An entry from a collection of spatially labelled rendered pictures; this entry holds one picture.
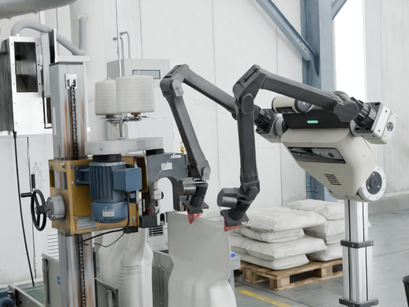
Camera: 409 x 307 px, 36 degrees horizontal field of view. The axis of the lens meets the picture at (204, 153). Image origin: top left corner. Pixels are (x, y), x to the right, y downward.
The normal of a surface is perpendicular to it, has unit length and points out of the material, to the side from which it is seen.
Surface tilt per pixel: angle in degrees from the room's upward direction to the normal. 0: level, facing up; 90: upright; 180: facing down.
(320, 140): 40
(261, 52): 90
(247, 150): 118
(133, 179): 90
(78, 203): 90
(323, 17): 90
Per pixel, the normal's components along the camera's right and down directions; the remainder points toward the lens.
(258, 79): 0.24, 0.51
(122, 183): -0.55, 0.07
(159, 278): -0.84, 0.06
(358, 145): 0.54, 0.02
